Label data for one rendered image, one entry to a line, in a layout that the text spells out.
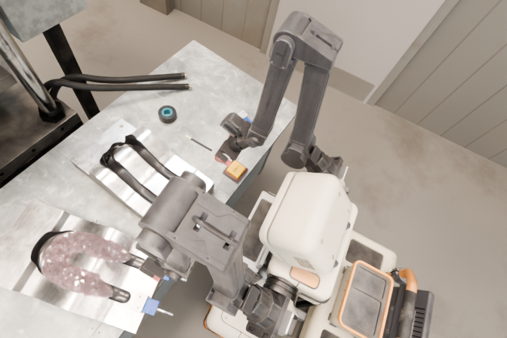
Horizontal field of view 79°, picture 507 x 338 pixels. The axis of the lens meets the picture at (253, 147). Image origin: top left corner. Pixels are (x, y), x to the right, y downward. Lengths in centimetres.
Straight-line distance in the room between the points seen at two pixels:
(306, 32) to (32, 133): 125
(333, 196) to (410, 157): 215
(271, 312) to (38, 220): 82
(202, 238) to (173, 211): 5
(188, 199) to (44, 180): 107
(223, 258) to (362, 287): 89
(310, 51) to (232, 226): 38
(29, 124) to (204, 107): 74
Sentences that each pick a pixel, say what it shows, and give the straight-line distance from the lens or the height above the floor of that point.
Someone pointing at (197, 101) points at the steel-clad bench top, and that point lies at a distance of 153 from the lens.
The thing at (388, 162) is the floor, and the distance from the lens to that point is 270.
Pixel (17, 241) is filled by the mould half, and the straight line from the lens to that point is 127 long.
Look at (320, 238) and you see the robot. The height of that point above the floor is 138.
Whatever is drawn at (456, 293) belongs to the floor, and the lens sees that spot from 263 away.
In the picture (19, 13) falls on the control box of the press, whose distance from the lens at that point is 145.
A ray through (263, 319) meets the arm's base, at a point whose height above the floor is 123.
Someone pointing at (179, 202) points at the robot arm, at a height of 163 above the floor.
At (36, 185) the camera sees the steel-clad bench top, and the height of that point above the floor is 80.
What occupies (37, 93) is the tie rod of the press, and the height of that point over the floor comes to 97.
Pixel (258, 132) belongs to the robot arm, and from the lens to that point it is 91.
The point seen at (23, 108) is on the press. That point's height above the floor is 79.
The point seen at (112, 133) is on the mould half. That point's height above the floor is 86.
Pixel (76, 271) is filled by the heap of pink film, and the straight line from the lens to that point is 117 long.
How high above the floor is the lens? 201
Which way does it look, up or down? 59 degrees down
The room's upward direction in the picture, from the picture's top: 18 degrees clockwise
